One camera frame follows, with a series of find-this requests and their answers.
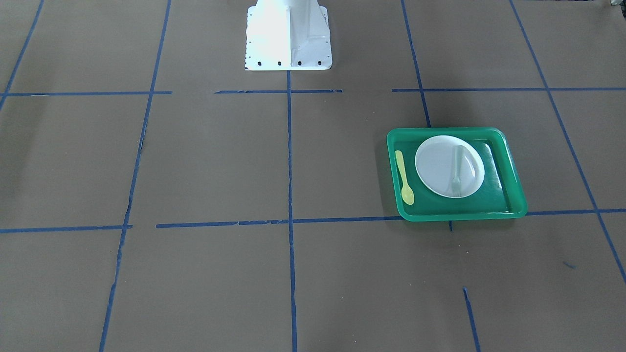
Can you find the green plastic tray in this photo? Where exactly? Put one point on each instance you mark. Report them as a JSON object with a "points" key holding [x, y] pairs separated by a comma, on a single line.
{"points": [[500, 197]]}

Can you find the yellow plastic spoon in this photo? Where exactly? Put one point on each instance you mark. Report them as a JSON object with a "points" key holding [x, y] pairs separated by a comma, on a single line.
{"points": [[407, 193]]}

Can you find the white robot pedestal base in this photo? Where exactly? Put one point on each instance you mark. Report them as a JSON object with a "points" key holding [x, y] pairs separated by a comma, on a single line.
{"points": [[284, 35]]}

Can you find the white plastic fork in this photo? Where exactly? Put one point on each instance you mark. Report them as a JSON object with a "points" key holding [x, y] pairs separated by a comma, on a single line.
{"points": [[456, 184]]}

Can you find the white round plate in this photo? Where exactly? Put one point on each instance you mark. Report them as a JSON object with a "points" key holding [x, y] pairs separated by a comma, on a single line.
{"points": [[433, 162]]}

